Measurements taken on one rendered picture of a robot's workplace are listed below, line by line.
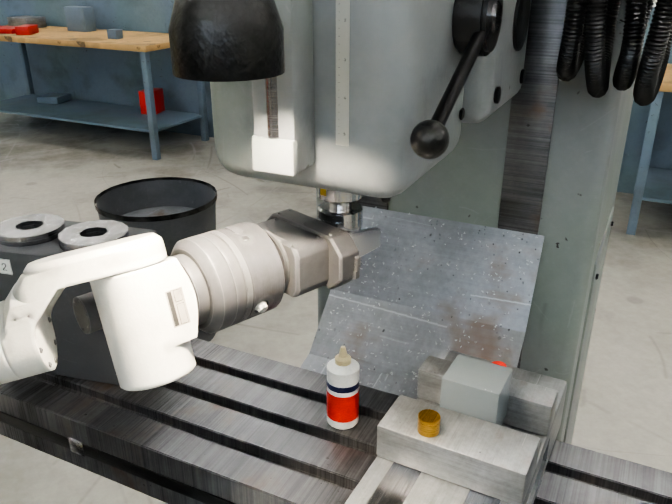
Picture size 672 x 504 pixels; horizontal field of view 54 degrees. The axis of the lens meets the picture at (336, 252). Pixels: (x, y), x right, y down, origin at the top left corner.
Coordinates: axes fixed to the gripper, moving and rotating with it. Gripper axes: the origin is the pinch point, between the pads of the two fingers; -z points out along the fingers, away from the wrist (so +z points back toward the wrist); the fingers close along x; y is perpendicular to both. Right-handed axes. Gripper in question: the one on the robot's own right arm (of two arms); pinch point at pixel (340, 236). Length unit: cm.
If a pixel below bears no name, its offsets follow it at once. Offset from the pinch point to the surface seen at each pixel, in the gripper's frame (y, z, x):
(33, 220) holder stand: 7.0, 16.2, 45.4
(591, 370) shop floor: 121, -181, 46
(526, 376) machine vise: 19.6, -19.1, -13.2
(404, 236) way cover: 13.8, -30.8, 17.5
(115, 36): 30, -202, 472
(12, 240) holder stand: 7.4, 20.6, 41.0
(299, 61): -19.5, 10.3, -6.1
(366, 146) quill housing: -12.7, 6.1, -9.5
